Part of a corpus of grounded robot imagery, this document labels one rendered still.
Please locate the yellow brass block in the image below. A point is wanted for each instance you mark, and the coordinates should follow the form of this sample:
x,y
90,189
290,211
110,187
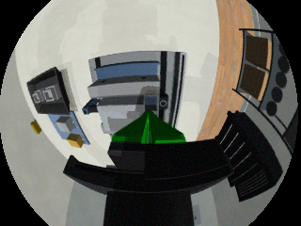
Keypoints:
x,y
75,140

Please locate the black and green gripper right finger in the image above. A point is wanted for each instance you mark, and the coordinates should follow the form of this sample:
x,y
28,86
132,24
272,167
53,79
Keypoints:
x,y
162,132

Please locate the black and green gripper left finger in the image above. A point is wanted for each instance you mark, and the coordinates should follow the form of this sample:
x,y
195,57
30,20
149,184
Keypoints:
x,y
136,131

